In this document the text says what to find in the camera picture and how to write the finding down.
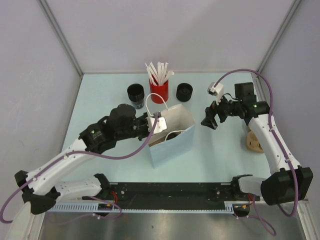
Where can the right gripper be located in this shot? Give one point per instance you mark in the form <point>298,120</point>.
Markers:
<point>209,121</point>

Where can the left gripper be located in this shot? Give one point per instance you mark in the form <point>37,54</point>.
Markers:
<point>143,118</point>

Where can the black coffee cup stack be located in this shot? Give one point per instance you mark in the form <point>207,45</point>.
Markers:
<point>136,95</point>

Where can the light blue paper bag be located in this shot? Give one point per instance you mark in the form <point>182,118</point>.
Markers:
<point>178,119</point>

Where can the black lid stack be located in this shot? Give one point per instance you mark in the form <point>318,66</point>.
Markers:
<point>184,92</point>

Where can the brown cardboard cup carrier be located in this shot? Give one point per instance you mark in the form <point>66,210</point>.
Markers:
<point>252,143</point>

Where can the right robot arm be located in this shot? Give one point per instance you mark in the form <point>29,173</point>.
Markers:
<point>288,180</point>

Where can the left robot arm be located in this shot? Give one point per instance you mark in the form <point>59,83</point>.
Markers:
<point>41,188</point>

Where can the red straw holder cup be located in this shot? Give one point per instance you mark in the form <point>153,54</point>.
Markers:
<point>159,91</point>

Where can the white wrapped straws bundle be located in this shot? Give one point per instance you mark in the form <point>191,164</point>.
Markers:
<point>158,75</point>

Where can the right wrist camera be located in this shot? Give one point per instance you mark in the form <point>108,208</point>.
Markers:
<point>217,90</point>

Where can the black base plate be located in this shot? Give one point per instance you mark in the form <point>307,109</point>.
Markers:
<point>181,195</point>

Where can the grey slotted cable duct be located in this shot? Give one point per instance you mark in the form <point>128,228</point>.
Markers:
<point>101,208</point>

